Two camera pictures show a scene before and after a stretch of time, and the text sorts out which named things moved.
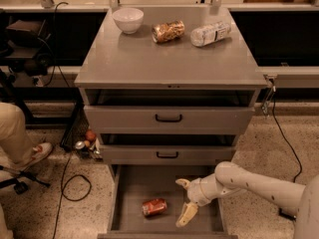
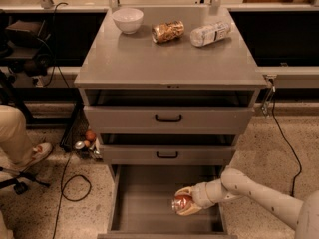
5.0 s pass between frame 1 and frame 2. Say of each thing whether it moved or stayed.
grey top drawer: stayed
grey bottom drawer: stayed
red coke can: moved
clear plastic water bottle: stayed
